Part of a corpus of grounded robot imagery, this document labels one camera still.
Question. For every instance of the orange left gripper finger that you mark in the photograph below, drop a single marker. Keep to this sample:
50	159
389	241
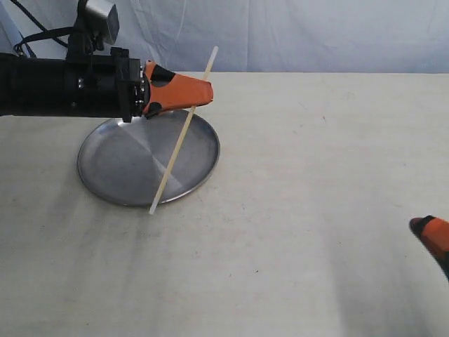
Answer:
169	91

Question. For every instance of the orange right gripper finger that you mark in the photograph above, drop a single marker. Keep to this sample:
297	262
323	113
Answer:
433	234

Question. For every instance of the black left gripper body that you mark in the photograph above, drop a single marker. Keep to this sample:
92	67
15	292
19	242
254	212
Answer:
132	84

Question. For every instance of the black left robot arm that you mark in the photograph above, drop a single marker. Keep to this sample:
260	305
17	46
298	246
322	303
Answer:
111	86

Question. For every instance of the round metal plate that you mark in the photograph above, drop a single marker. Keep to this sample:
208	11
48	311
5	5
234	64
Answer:
124	163

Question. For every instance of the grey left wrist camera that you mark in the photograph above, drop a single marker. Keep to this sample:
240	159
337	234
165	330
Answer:
96	24

